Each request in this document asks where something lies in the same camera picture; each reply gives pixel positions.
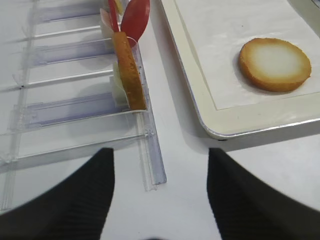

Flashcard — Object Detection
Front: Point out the clear acrylic left rack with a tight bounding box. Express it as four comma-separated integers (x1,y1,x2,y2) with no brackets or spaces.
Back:
0,0,167,213

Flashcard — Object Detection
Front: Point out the red tomato slice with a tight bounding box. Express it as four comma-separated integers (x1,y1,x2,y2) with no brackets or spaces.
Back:
108,0,119,33
120,0,151,41

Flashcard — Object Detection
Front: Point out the cream rectangular tray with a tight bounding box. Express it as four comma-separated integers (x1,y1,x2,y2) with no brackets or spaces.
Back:
161,0,320,139

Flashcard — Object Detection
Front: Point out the yellow cheese slice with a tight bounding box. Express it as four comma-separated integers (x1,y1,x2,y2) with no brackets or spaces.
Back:
114,0,124,15

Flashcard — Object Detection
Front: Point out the white paper tray liner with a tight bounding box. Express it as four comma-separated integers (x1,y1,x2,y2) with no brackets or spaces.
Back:
176,0,320,109

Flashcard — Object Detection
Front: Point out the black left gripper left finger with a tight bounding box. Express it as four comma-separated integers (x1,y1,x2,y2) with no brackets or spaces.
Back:
0,148,115,240

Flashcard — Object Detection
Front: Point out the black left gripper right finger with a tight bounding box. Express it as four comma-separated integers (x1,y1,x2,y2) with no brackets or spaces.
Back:
206,148,320,240

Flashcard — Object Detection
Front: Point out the upright brown bread slice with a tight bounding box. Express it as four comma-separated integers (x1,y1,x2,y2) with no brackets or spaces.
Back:
112,31,147,110

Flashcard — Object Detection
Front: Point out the round bread slice on tray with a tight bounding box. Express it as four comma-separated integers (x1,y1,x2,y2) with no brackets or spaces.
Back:
238,38,312,93

